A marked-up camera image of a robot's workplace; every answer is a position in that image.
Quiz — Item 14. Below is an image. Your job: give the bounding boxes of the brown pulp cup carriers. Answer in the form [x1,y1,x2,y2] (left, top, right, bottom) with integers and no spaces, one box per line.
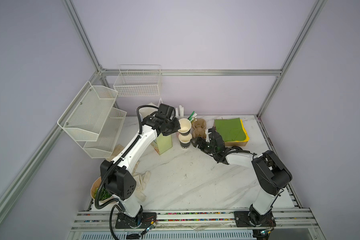
[192,119,207,139]

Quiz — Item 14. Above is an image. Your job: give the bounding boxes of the white wire basket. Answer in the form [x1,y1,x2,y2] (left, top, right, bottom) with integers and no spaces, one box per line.
[114,65,162,97]

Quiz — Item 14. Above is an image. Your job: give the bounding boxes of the green napkin stack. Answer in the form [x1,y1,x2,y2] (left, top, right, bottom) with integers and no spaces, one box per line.
[214,117,247,143]

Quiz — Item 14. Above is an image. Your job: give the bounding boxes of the white mesh two-tier shelf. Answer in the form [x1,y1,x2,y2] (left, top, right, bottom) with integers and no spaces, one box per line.
[57,82,127,159]

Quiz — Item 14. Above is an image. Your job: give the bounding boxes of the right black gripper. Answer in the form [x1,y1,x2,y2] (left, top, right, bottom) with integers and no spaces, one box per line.
[189,137,217,156]

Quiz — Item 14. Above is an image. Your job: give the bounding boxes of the paper bowl with greens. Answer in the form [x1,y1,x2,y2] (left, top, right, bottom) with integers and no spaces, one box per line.
[90,177,113,203]

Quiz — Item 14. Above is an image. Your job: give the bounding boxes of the yellow napkin stack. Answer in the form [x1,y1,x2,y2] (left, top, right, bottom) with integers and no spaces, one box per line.
[241,119,250,142]

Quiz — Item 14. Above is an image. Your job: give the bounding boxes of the green paper gift bag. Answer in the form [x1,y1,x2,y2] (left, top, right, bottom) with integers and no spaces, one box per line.
[139,107,173,155]

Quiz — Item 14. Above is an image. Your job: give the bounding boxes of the stacked paper coffee cup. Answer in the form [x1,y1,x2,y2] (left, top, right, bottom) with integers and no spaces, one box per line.
[178,134,192,149]

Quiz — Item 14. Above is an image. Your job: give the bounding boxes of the aluminium frame rail base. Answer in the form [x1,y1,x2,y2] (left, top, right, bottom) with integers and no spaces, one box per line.
[68,208,325,240]

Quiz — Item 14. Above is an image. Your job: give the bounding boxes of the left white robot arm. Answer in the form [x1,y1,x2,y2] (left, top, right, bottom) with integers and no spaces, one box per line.
[94,104,180,228]

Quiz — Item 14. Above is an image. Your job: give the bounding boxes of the cardboard napkin box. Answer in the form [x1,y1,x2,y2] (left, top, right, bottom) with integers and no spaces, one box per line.
[213,120,249,147]

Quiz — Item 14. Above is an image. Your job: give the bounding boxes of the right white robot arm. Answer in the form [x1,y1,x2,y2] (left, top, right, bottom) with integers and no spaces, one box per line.
[191,127,293,227]

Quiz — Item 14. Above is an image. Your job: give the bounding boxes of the black white paper coffee cup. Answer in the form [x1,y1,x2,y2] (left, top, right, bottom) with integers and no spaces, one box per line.
[178,118,192,135]

